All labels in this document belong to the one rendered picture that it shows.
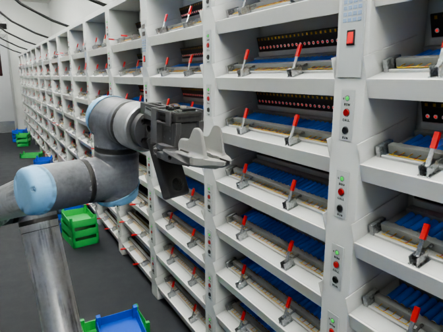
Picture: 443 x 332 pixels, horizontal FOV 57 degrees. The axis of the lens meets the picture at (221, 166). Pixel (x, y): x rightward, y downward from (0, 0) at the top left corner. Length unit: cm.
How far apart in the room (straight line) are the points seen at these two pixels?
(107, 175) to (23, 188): 15
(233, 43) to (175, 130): 97
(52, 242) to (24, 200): 56
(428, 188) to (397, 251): 19
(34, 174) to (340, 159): 69
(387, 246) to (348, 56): 45
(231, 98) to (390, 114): 70
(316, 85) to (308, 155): 19
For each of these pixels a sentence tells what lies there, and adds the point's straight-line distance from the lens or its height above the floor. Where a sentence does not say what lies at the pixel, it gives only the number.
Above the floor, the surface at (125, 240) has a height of 11.
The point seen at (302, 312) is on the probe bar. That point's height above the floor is 53.
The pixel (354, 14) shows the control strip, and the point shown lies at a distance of 102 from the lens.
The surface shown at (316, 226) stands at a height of 88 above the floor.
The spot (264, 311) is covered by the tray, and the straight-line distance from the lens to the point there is 150.
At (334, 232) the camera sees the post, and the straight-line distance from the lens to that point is 111.
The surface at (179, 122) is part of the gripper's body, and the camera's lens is 66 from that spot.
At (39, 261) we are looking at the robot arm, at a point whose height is 74.
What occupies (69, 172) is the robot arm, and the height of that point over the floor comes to 111.
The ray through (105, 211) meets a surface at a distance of 367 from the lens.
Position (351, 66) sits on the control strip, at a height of 130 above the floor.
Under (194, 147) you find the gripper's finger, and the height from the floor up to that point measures 118.
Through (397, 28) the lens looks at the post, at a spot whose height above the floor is 139.
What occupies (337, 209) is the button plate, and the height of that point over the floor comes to 95.
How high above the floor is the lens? 128
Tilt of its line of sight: 13 degrees down
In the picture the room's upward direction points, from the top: straight up
